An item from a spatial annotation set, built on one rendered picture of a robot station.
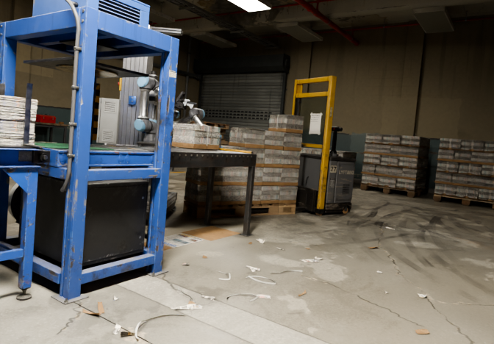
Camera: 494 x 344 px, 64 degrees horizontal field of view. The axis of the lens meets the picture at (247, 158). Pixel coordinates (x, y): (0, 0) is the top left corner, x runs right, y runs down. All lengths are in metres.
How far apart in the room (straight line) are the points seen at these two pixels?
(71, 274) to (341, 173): 4.02
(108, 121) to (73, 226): 2.19
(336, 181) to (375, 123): 5.51
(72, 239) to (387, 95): 9.48
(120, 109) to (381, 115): 7.81
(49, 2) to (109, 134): 1.81
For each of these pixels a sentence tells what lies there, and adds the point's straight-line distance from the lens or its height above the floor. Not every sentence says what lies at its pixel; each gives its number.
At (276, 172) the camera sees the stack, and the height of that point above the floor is 0.55.
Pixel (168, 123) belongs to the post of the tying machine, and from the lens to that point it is 2.62.
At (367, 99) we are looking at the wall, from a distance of 11.02.
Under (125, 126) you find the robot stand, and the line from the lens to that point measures 4.32.
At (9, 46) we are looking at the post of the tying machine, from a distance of 3.04.
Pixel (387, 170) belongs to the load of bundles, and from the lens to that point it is 9.09.
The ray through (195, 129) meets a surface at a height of 0.99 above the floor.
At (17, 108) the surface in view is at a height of 1.00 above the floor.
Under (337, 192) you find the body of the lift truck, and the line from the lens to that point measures 5.56.
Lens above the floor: 0.95
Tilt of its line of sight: 3 degrees down
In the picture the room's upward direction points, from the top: 5 degrees clockwise
